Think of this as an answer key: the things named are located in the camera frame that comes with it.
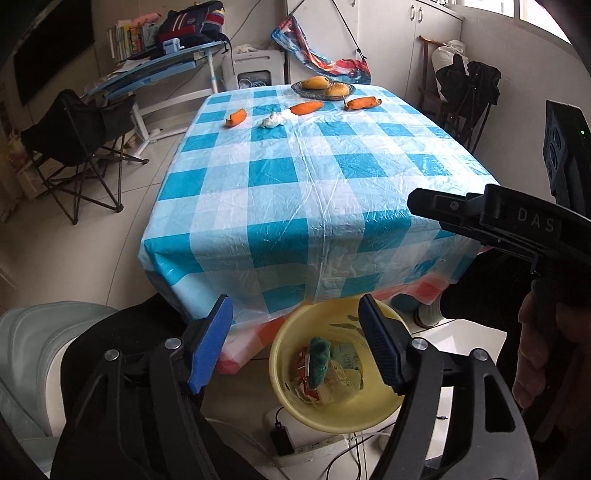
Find wooden chair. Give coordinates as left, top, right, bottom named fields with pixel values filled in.
left=418, top=36, right=462, bottom=125

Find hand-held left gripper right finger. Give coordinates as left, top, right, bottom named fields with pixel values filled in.
left=358, top=294, right=541, bottom=480

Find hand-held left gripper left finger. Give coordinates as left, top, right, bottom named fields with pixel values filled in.
left=50, top=294, right=234, bottom=480

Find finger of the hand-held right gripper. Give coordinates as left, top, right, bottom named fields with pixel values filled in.
left=407, top=187, right=490, bottom=245

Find white sack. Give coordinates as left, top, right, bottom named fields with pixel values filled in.
left=431, top=39, right=469, bottom=100

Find black power adapter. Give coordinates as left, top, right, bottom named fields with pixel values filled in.
left=269, top=427, right=296, bottom=455

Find dark striped backpack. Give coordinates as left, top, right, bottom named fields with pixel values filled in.
left=154, top=0, right=229, bottom=47

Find white sock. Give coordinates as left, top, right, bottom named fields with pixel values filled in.
left=416, top=300, right=445, bottom=329

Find pale blue sofa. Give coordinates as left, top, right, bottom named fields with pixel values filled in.
left=0, top=302, right=121, bottom=480

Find glass plate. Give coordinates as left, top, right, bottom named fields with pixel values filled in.
left=291, top=78, right=357, bottom=101

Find black television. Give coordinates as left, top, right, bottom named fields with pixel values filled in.
left=11, top=18, right=95, bottom=109

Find blue study desk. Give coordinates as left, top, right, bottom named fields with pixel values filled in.
left=83, top=41, right=232, bottom=153

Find person's right hand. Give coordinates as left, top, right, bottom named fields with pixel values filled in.
left=512, top=290, right=591, bottom=409

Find white tissue ball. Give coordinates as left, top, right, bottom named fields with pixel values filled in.
left=261, top=111, right=294, bottom=129

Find red snack wrapper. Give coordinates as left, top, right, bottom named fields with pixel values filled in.
left=293, top=346, right=324, bottom=402

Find row of books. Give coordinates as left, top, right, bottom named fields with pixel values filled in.
left=107, top=18, right=153, bottom=63

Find carrot piece with stem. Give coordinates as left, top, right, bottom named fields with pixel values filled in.
left=345, top=96, right=383, bottom=112

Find clear plastic bottle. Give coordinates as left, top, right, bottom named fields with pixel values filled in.
left=318, top=369, right=366, bottom=408

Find printed bag with black strap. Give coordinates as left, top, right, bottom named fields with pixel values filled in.
left=270, top=0, right=372, bottom=86

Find person's left leg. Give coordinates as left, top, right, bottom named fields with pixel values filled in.
left=60, top=295, right=259, bottom=480

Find black folding camping chair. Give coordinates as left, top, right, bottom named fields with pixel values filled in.
left=21, top=89, right=151, bottom=226

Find yellow plastic basin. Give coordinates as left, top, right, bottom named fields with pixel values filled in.
left=269, top=302, right=411, bottom=433

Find green sponge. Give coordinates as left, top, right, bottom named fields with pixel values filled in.
left=308, top=337, right=331, bottom=388

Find white storage cabinet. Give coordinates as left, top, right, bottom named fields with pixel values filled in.
left=286, top=0, right=464, bottom=107

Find blue checkered tablecloth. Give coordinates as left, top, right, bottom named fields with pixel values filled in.
left=139, top=84, right=502, bottom=330

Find papers on desk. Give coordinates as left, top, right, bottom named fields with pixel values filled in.
left=99, top=62, right=153, bottom=86

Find white power strip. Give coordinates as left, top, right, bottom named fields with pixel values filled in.
left=270, top=431, right=361, bottom=468

